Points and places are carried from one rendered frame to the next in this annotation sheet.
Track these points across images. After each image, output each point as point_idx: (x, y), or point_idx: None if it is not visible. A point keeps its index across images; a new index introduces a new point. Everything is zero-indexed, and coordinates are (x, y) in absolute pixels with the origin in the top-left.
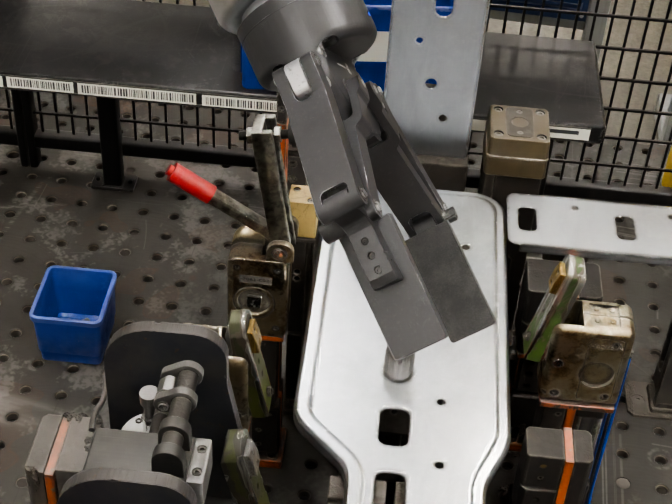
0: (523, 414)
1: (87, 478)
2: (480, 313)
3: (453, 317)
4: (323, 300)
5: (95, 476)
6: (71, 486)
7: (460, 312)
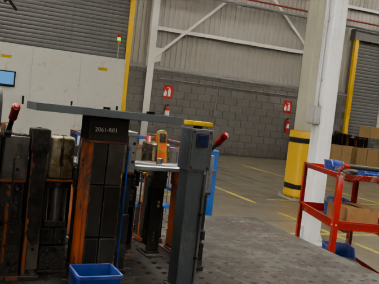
0: None
1: (1, 90)
2: (14, 3)
3: (14, 5)
4: None
5: (0, 89)
6: (2, 94)
7: (14, 4)
